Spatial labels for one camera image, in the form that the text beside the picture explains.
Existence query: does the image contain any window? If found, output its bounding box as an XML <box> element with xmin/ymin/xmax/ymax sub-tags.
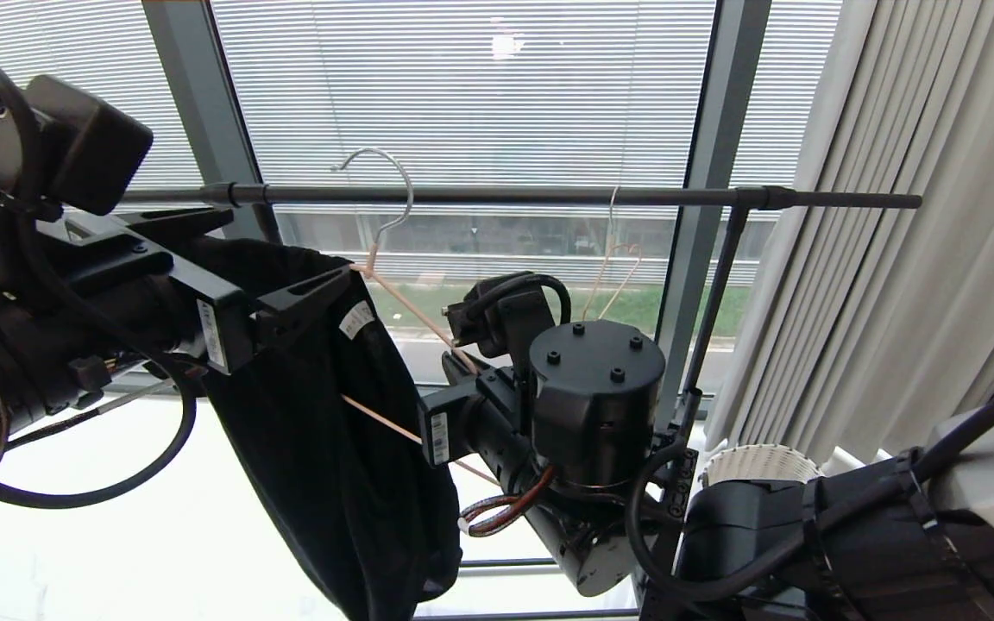
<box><xmin>0</xmin><ymin>0</ymin><xmax>843</xmax><ymax>406</ymax></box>

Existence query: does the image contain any beige curtain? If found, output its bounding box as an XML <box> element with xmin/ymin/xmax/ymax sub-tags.
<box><xmin>704</xmin><ymin>0</ymin><xmax>994</xmax><ymax>468</ymax></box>

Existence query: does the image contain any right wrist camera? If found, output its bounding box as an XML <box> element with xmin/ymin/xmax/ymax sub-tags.
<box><xmin>444</xmin><ymin>273</ymin><xmax>573</xmax><ymax>361</ymax></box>

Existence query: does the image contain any black cable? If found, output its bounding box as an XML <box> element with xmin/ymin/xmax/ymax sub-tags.
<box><xmin>625</xmin><ymin>364</ymin><xmax>994</xmax><ymax>605</ymax></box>
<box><xmin>0</xmin><ymin>39</ymin><xmax>198</xmax><ymax>511</ymax></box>

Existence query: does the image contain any black garment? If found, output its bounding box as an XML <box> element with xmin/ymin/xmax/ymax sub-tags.
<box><xmin>159</xmin><ymin>235</ymin><xmax>465</xmax><ymax>621</ymax></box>

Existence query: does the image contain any white laundry basket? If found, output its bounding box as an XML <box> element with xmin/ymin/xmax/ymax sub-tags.
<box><xmin>701</xmin><ymin>443</ymin><xmax>823</xmax><ymax>490</ymax></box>

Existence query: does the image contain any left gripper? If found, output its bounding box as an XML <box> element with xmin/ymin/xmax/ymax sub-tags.
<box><xmin>38</xmin><ymin>206</ymin><xmax>354</xmax><ymax>378</ymax></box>

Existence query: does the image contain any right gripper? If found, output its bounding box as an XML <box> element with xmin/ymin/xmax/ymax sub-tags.
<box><xmin>417</xmin><ymin>366</ymin><xmax>551</xmax><ymax>520</ymax></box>

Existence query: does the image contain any pink clothes hanger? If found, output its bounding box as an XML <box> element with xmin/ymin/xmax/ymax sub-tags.
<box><xmin>330</xmin><ymin>147</ymin><xmax>506</xmax><ymax>489</ymax></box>
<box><xmin>581</xmin><ymin>185</ymin><xmax>644</xmax><ymax>323</ymax></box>

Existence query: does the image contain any black clothes rack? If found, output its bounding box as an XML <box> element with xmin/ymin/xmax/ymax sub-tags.
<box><xmin>117</xmin><ymin>181</ymin><xmax>924</xmax><ymax>621</ymax></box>

